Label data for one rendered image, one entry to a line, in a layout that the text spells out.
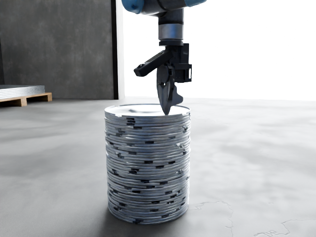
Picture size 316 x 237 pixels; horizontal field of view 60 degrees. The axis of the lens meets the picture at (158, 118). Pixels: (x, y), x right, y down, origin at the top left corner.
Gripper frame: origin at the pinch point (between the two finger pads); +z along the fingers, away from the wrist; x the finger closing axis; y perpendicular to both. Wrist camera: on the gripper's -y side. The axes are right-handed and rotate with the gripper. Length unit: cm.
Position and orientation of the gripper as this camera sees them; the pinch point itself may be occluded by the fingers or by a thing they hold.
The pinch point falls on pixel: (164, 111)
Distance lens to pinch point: 80.8
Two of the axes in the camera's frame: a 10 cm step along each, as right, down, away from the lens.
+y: 9.0, -0.8, 4.3
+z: 0.0, 9.8, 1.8
